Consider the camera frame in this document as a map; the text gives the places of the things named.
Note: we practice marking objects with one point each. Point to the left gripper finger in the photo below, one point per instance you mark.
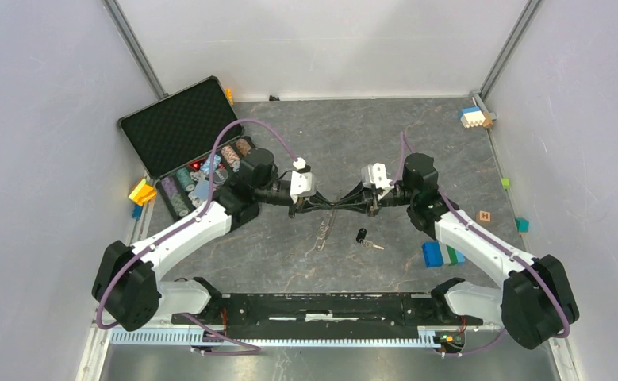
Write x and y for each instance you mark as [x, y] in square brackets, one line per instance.
[310, 207]
[319, 200]

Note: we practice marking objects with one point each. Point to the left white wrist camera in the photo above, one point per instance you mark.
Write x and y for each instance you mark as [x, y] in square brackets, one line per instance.
[302, 171]

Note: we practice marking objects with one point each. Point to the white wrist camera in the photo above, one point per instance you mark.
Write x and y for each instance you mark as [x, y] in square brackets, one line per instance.
[375, 175]
[302, 171]

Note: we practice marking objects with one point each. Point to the keys with black tag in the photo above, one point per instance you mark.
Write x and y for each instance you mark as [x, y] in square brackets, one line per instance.
[361, 239]

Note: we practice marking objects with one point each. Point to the wooden letter H cube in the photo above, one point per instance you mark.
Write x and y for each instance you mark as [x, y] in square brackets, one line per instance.
[484, 217]

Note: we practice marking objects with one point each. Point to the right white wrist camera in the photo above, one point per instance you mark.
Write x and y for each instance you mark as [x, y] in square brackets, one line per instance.
[375, 175]

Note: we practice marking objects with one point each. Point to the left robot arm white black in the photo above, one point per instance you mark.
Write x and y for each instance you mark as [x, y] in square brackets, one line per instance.
[128, 285]

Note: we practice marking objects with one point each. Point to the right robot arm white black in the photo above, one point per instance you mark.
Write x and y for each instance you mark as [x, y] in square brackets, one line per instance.
[532, 300]

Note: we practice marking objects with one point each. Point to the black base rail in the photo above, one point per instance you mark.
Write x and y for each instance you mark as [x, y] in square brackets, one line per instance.
[387, 315]

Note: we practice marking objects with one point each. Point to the orange yellow block behind case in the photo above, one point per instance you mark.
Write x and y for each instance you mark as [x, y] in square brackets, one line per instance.
[228, 93]

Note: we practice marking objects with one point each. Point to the teal cube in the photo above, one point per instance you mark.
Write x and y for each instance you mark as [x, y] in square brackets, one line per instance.
[522, 224]

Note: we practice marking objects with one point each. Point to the black poker chip case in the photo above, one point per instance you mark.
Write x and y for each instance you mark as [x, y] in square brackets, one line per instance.
[174, 137]

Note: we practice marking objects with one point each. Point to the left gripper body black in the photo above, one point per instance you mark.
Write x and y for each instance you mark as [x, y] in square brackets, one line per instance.
[299, 202]

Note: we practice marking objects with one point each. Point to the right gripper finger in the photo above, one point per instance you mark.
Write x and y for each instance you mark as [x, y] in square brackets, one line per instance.
[353, 198]
[360, 207]

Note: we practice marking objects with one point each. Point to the small blue block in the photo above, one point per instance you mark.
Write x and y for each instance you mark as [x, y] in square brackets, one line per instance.
[137, 212]

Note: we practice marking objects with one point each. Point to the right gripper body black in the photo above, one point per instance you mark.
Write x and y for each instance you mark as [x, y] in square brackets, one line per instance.
[374, 202]

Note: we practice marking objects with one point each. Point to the blue white tan block stack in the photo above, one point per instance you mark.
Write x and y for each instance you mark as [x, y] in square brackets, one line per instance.
[475, 117]

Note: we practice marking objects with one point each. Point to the blue green white block stack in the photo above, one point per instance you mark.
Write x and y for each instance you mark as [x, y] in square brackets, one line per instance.
[437, 254]

